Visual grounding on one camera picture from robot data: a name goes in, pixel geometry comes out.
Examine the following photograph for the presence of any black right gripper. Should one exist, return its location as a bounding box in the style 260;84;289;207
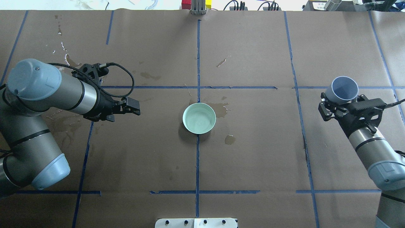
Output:
318;92;377;137

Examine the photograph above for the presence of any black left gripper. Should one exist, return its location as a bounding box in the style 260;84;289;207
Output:
83;85;141;122

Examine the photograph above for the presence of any light blue plastic cup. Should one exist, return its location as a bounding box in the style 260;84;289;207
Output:
325;76;359;105

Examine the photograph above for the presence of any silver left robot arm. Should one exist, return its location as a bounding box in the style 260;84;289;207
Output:
0;58;140;198

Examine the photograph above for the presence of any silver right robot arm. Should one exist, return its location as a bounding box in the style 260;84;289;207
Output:
318;92;405;228

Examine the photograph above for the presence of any mint green bowl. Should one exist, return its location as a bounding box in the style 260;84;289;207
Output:
182;103;216;135

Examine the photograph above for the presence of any stainless steel cup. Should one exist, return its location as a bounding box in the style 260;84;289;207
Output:
324;0;342;11

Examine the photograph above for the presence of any black box under cup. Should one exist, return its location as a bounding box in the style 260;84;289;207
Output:
302;0;367;12

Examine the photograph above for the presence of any yellow cube block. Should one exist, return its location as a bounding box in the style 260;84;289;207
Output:
205;0;212;9

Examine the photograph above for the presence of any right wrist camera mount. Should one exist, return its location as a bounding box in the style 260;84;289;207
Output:
347;98;386;135

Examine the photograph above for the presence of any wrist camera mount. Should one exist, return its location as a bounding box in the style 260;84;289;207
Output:
347;98;386;135
72;63;109;85

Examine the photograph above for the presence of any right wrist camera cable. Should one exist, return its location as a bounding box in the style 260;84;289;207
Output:
381;98;405;110

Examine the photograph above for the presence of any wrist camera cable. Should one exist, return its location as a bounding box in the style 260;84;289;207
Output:
47;62;135;98
381;98;405;110

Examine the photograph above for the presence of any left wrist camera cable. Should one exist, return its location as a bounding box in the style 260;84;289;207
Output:
47;62;135;98

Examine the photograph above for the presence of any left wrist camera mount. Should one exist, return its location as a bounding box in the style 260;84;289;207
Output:
72;63;109;85

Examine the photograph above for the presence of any aluminium frame post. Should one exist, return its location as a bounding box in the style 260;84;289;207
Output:
190;0;207;15

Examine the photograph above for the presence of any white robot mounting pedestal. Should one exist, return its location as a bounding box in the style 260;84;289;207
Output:
155;218;239;228

